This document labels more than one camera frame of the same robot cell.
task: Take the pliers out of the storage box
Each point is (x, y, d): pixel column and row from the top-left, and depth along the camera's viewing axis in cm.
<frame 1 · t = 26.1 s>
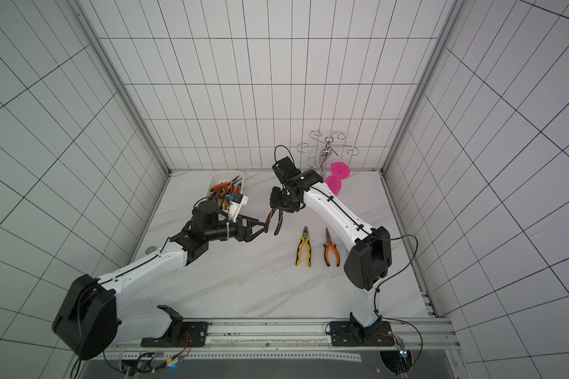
left hand: (259, 228, 77), fingers open
right hand: (265, 207, 82), fingers open
white plastic storage box: (233, 178, 113), point 5 cm above the table
chrome cup holder stand: (326, 148, 89), point 30 cm above the table
upper pink cup: (340, 170, 85), point 27 cm above the table
yellow combination pliers: (304, 239, 95), point 2 cm above the table
orange diagonal cutting pliers: (280, 221, 81), point 19 cm above the table
orange pliers in box: (232, 186, 112), point 3 cm above the table

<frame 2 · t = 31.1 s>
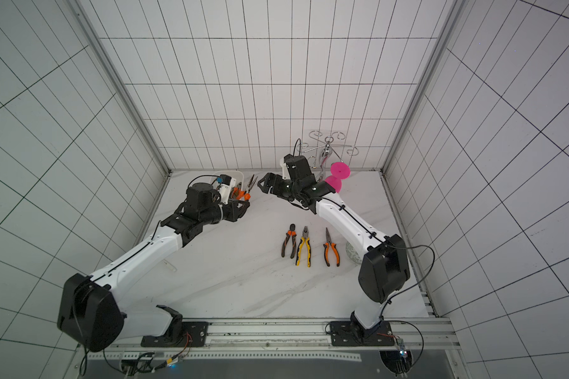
left hand: (245, 208, 80), fingers closed
right hand: (255, 188, 79), fingers open
orange diagonal cutting pliers: (290, 233, 97), point 2 cm above the table
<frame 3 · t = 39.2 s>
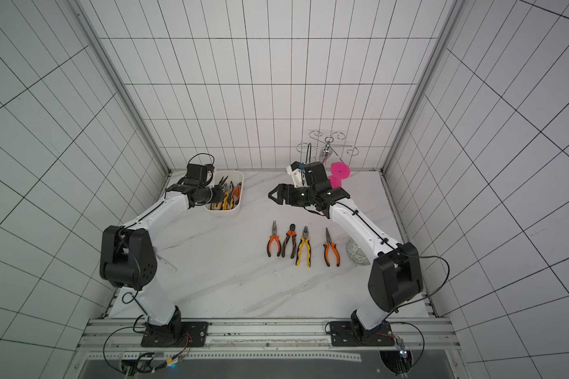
left hand: (220, 197, 94), fingers closed
right hand: (267, 197, 79), fingers open
orange combination pliers: (276, 236, 97), on the table
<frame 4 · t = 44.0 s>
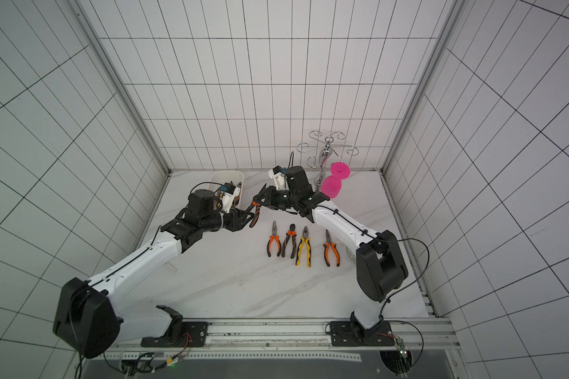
left hand: (246, 218, 80), fingers open
right hand: (246, 202, 78), fingers closed
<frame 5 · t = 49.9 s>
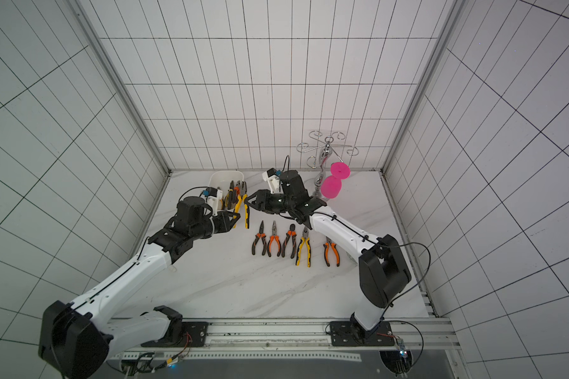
left hand: (236, 220, 79), fingers closed
right hand: (238, 206, 76), fingers open
dark orange long nose pliers: (261, 234, 97), on the table
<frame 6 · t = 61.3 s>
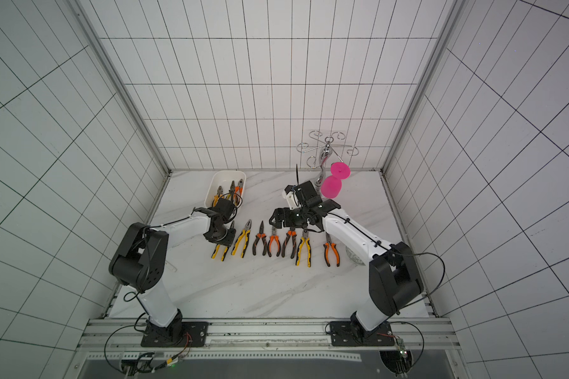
left hand: (222, 243, 94), fingers open
right hand: (270, 222, 83), fingers open
yellow combination pliers 2: (247, 232, 98), on the table
yellow combination pliers 3: (216, 252, 92), point 2 cm above the table
